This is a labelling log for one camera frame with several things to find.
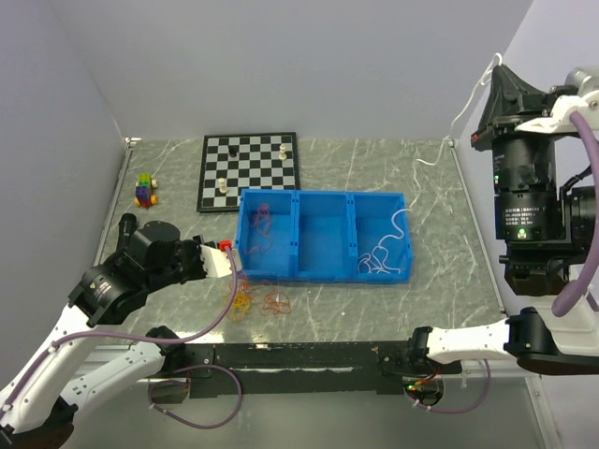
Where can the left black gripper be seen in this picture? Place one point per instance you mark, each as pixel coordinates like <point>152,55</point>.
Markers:
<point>196,247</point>

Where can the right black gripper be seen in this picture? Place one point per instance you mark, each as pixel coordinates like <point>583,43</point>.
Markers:
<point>502,113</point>

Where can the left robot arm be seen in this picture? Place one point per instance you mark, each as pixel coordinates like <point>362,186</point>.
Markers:
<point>39,406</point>

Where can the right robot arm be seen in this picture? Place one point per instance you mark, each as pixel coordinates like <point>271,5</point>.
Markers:
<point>550,231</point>

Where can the black microphone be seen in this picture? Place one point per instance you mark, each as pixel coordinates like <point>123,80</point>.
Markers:
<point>127,227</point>

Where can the colourful toy block car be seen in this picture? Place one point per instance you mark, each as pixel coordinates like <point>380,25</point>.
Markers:
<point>145,187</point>

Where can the white chess pawn near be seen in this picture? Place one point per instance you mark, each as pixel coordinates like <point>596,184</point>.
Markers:
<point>223,189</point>

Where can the black and white chessboard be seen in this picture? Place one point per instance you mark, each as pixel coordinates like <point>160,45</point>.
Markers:
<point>256,166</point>

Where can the blue plastic three-compartment bin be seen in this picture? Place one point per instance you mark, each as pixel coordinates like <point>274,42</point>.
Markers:
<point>324,236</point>

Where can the white chess piece far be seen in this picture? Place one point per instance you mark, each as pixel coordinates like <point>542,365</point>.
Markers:
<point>282,152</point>

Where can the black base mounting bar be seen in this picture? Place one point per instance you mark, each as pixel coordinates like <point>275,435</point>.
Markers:
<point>300,367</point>

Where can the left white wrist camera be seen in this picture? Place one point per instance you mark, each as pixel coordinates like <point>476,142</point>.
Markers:
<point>219,257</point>

